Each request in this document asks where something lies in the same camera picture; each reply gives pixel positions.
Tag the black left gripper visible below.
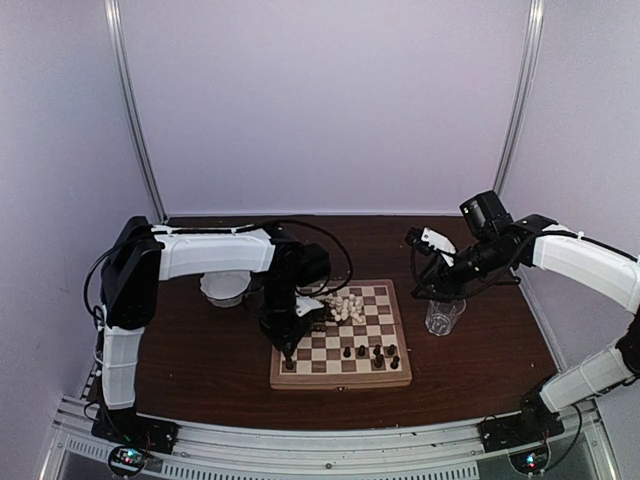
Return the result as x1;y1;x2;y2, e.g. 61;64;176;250
255;272;312;359

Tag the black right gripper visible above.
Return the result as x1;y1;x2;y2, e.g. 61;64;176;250
411;234;512;303

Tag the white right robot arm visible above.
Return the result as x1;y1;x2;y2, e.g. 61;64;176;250
406;190;639;442

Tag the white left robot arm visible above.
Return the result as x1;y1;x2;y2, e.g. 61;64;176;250
100;216;331;444

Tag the wooden chess board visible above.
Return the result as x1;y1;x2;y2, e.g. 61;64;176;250
270;279;412;391

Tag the clear plastic cup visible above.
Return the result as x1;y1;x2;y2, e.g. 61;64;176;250
425;300;467;336

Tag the white round bowl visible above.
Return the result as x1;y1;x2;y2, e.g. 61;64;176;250
200;271;251;308

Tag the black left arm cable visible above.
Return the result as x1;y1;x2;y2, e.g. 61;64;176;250
279;218;354;296

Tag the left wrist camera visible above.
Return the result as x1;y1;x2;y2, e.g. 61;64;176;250
295;296;324;317

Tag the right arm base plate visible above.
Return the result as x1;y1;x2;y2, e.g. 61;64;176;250
477;412;565;453

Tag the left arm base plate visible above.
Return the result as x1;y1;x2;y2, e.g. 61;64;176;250
91;416;179;454

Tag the aluminium frame post left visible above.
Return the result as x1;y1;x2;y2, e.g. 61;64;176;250
104;0;168;223

